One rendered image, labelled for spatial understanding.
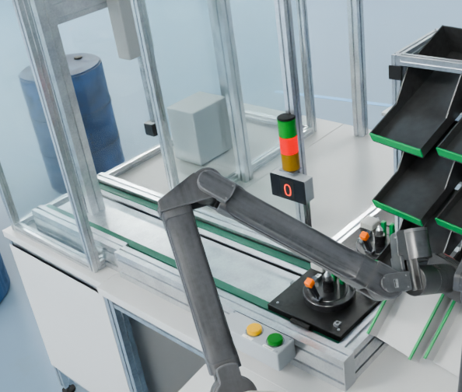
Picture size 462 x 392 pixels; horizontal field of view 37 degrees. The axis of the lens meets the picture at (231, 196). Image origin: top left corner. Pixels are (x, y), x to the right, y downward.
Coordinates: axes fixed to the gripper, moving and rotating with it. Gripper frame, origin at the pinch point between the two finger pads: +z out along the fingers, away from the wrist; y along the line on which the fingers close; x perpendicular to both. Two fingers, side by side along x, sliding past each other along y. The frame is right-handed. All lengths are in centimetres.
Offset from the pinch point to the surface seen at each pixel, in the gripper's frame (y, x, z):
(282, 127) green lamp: 64, -13, -3
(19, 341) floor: 217, 143, 3
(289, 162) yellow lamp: 63, -3, 2
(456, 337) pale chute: 4.5, 18.2, 10.4
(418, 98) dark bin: 21.7, -31.1, -6.6
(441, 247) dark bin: 12.6, -0.5, 5.5
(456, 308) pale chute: 6.9, 12.2, 10.5
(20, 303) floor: 247, 139, 13
